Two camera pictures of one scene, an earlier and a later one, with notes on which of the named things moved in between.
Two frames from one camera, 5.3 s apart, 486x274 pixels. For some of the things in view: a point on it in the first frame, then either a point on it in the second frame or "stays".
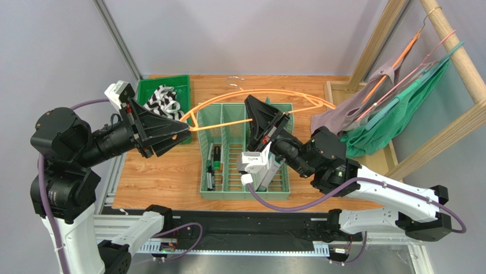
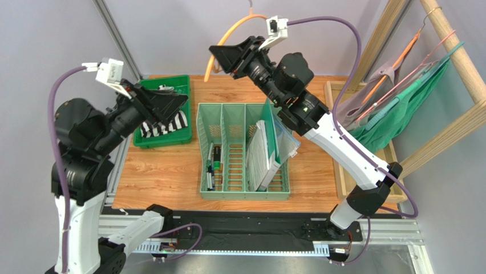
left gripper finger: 154,124 to 166,105
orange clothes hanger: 188,121 to 250,15
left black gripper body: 134,127 to 141,102
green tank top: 380,138 stays
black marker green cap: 217,155 stays
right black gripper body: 274,132 to 246,59
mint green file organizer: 218,147 stays
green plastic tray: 181,85 stays
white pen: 209,180 stays
